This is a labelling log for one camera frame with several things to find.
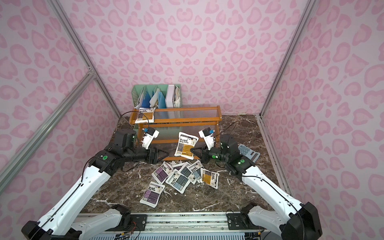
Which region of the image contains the yellow coffee bag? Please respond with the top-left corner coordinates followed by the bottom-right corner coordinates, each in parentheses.
top-left (200, 168), bottom-right (220, 189)
top-left (174, 132), bottom-right (199, 160)
top-left (135, 108), bottom-right (156, 124)

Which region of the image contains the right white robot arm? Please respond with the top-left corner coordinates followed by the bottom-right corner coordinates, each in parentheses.
top-left (191, 135), bottom-right (323, 240)

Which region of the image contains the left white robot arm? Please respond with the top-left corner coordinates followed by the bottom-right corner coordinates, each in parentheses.
top-left (22, 127), bottom-right (163, 240)

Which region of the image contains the blue coffee bag right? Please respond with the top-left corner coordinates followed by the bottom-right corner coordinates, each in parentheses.
top-left (188, 160), bottom-right (204, 183)

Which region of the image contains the blue coffee bag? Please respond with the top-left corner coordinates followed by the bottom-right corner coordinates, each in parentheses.
top-left (178, 162), bottom-right (197, 185)
top-left (188, 160), bottom-right (204, 183)
top-left (166, 170), bottom-right (191, 194)

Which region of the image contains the orange three-tier shelf rack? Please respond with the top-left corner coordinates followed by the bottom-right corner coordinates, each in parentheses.
top-left (129, 106), bottom-right (222, 161)

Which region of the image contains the purple coffee bag in pile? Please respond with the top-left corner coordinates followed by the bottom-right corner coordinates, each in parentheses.
top-left (152, 162), bottom-right (174, 184)

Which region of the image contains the blue coffee bag middle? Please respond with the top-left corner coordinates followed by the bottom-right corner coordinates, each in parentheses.
top-left (178, 162), bottom-right (197, 185)

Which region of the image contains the blue coffee bag front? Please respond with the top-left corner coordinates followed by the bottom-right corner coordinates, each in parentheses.
top-left (166, 170), bottom-right (191, 194)

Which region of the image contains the purple coffee bag near front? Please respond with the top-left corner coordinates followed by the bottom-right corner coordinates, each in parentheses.
top-left (140, 182), bottom-right (165, 208)

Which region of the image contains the grey desk calculator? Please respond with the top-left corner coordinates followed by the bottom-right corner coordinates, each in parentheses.
top-left (238, 144), bottom-right (261, 163)

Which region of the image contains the white book in organizer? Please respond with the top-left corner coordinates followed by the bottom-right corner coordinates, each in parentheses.
top-left (165, 85), bottom-right (176, 109)

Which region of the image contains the green desktop file organizer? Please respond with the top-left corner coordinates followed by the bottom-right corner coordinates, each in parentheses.
top-left (132, 84), bottom-right (182, 128)

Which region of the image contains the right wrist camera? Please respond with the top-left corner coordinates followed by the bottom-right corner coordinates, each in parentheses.
top-left (199, 127), bottom-right (215, 150)

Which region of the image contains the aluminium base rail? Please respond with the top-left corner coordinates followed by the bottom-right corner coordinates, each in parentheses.
top-left (81, 211), bottom-right (269, 240)

